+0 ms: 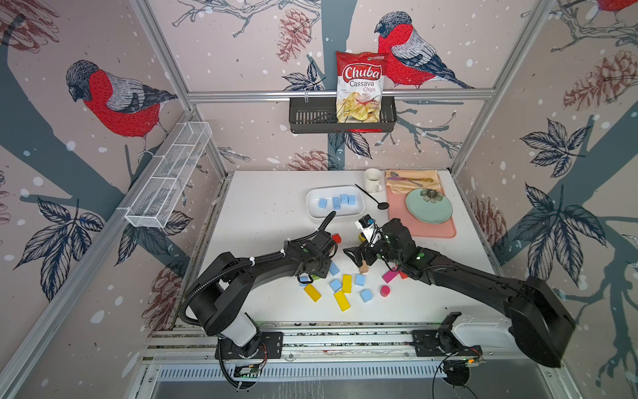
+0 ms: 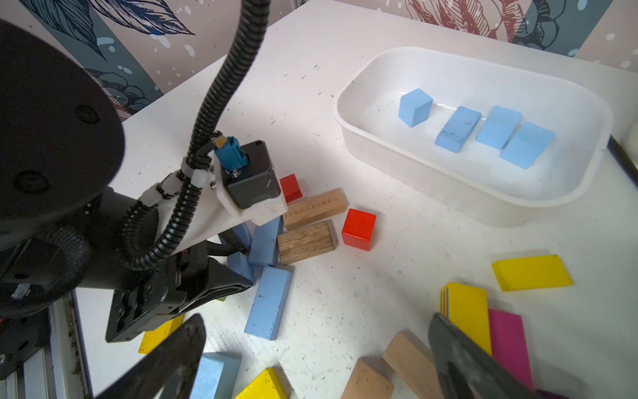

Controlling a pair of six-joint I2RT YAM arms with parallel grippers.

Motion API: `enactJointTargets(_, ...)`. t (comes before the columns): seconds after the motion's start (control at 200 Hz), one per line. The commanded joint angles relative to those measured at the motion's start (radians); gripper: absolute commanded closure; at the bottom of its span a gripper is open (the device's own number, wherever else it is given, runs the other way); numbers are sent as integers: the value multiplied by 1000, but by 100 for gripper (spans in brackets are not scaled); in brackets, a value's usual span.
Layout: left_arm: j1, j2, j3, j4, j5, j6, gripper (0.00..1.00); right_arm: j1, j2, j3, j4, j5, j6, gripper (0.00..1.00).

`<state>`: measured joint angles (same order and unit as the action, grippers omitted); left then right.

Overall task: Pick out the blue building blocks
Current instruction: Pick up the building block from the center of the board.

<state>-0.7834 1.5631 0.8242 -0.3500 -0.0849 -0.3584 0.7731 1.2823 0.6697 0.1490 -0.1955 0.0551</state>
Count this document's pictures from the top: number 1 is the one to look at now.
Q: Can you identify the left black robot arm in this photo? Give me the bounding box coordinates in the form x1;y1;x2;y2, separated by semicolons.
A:
179;229;338;357

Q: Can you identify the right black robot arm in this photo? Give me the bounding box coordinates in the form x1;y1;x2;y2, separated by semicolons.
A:
343;216;576;368

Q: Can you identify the yellow block middle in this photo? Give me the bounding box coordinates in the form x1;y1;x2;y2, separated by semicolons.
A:
342;274;352;294

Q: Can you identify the magenta long block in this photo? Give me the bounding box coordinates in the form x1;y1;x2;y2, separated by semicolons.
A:
382;270;400;284

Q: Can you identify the yellow block lower left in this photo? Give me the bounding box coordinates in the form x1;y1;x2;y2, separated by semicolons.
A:
303;284;322;303

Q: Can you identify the pink placemat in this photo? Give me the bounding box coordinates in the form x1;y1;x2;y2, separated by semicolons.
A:
387;191;456;239

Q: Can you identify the blue cube bottom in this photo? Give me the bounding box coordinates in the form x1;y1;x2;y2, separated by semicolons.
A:
360;289;373;303

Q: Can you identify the black spoon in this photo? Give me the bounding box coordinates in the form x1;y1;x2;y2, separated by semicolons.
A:
355;184;390;210

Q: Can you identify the green flower plate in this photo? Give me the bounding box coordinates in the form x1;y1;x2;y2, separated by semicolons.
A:
405;189;453;224

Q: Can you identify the white plastic tray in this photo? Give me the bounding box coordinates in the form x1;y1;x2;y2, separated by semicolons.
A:
306;186;366;219

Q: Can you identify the long yellow block bottom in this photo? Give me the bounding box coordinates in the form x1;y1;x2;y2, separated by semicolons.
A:
334;291;351;312

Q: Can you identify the yellow folded napkin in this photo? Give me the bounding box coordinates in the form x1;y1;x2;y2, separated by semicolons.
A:
385;170;442;195

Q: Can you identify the iridescent cutlery on napkin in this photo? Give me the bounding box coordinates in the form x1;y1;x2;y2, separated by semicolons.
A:
387;172;435;183

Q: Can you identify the white ceramic mug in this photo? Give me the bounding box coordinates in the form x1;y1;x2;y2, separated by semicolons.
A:
364;168;384;194

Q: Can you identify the Chuba cassava chips bag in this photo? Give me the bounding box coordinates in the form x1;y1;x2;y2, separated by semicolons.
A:
336;52;387;125

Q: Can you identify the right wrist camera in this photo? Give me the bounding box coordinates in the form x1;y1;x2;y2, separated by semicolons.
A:
356;214;376;242

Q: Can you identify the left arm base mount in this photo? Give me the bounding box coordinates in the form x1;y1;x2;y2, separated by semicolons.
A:
214;332;283;361

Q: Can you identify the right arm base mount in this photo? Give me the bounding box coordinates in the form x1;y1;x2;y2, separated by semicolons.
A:
410;329;483;358

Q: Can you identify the black wall basket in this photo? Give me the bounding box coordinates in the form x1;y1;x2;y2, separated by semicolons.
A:
288;96;397;134

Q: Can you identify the white wire basket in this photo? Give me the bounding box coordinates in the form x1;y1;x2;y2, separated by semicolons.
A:
125;121;212;229

